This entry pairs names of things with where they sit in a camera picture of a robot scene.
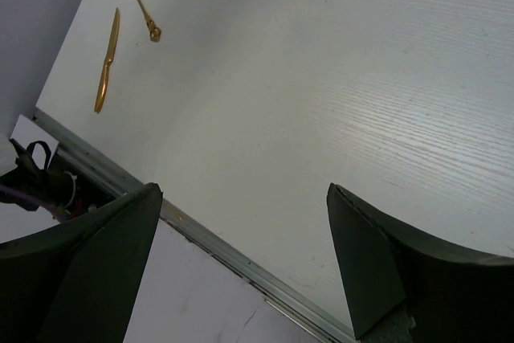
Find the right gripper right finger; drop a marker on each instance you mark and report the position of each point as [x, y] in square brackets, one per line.
[405, 285]

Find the gold knife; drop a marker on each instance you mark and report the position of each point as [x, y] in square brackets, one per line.
[108, 60]

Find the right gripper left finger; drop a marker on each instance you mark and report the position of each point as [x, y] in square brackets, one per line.
[78, 281]

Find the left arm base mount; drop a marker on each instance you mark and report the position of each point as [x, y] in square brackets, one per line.
[36, 181]

